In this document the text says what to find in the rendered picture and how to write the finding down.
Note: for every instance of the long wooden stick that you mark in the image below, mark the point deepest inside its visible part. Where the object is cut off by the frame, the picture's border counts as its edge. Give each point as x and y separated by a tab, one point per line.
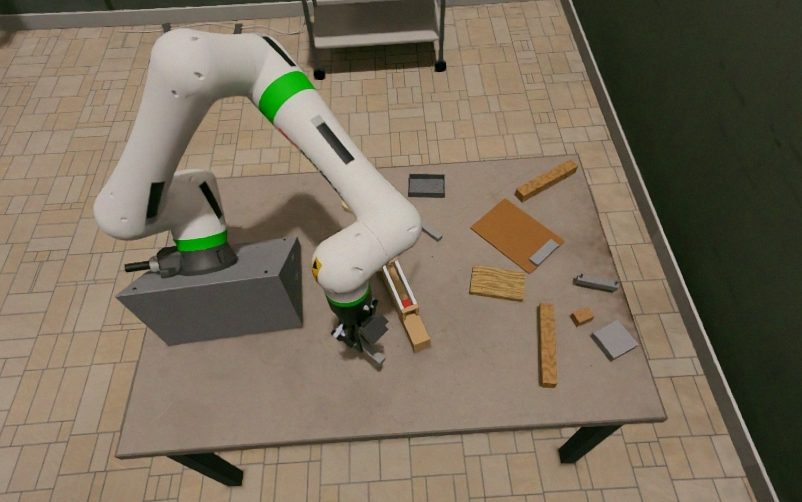
547	346
546	180

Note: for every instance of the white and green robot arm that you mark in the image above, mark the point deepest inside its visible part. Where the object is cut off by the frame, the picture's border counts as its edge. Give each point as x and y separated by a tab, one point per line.
189	71

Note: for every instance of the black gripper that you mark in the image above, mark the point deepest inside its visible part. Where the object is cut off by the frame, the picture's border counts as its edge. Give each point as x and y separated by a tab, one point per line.
350	324

